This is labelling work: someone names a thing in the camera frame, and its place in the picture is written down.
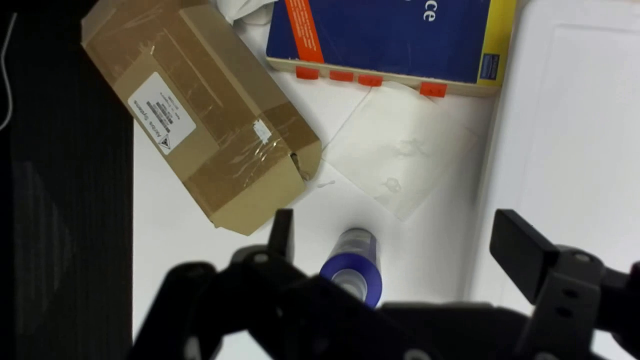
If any brown cardboard box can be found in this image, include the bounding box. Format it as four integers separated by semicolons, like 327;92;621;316
81;0;324;237

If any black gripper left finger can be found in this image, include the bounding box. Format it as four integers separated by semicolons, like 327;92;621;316
268;205;296;260

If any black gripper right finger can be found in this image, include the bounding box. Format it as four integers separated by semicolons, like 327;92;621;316
489;207;562;306

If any blue bottle with clear cap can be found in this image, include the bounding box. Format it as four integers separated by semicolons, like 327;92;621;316
319;225;387;309

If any crumpled white tissue paper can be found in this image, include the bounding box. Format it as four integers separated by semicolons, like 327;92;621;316
211;0;278;26

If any clear plastic sheet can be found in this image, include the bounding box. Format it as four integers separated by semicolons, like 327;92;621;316
324;81;484;224

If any blue Artificial Intelligence book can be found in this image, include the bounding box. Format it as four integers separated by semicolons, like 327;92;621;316
265;0;521;100

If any white plastic tray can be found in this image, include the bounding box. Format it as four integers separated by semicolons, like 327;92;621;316
467;0;640;360

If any thin white cable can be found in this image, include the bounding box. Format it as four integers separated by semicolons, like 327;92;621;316
0;10;21;133

